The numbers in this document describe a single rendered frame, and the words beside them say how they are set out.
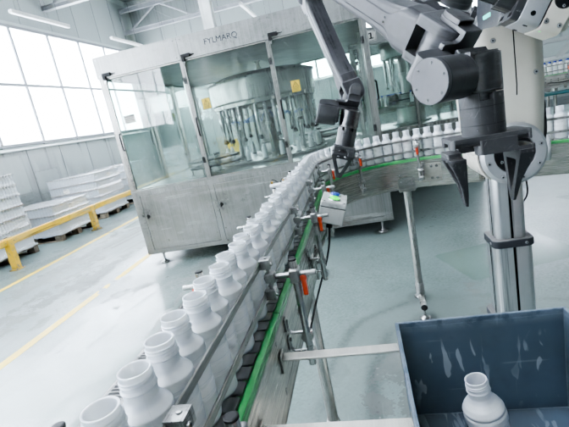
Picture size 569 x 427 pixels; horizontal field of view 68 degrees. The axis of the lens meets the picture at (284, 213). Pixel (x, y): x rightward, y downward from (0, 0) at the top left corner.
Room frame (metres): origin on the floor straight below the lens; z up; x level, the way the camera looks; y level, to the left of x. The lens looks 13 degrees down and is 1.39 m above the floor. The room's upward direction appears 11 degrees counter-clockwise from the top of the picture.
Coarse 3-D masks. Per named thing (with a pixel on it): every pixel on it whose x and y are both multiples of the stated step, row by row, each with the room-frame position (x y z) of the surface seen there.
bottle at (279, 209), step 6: (270, 198) 1.23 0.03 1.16; (276, 198) 1.20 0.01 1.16; (276, 204) 1.20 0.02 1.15; (276, 210) 1.20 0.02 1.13; (282, 210) 1.20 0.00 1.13; (282, 216) 1.19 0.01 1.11; (288, 222) 1.21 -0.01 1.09; (288, 228) 1.20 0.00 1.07; (288, 234) 1.20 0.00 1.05; (288, 240) 1.20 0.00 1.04
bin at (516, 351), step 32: (416, 320) 0.76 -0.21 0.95; (448, 320) 0.74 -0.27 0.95; (480, 320) 0.73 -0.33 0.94; (512, 320) 0.72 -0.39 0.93; (544, 320) 0.71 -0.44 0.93; (288, 352) 0.77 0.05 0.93; (320, 352) 0.74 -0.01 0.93; (352, 352) 0.72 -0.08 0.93; (384, 352) 0.71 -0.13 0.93; (416, 352) 0.76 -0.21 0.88; (448, 352) 0.74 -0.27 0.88; (480, 352) 0.73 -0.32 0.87; (512, 352) 0.72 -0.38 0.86; (544, 352) 0.71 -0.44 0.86; (416, 384) 0.76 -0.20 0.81; (448, 384) 0.74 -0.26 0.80; (512, 384) 0.72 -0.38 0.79; (544, 384) 0.71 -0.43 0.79; (416, 416) 0.51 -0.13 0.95; (448, 416) 0.74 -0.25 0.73; (512, 416) 0.70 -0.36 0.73; (544, 416) 0.69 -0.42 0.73
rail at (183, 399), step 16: (304, 208) 1.52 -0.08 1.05; (272, 240) 0.96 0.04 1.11; (256, 272) 0.78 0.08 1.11; (240, 304) 0.66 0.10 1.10; (224, 320) 0.59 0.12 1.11; (256, 320) 0.72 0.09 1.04; (208, 352) 0.51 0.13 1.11; (240, 352) 0.61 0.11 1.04; (192, 384) 0.45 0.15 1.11; (224, 384) 0.53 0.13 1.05; (208, 416) 0.47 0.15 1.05
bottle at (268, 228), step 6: (258, 216) 1.03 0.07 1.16; (264, 216) 1.03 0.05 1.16; (264, 222) 1.03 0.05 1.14; (270, 222) 1.04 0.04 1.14; (264, 228) 1.03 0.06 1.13; (270, 228) 1.03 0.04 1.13; (276, 228) 1.04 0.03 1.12; (270, 234) 1.02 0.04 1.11; (270, 240) 1.02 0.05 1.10; (276, 240) 1.03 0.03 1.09; (276, 246) 1.03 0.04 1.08; (276, 252) 1.02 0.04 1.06; (276, 258) 1.02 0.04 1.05; (276, 264) 1.02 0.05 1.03; (282, 264) 1.03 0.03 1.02; (282, 270) 1.03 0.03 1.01
